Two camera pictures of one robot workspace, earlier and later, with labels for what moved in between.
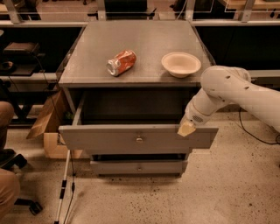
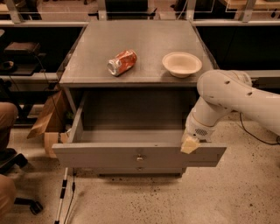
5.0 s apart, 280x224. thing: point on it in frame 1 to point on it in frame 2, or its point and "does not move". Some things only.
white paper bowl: x=180 y=64 does not move
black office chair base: x=10 y=159 does not move
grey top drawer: x=132 y=120 to x=129 y=148
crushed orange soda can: x=122 y=63 does not move
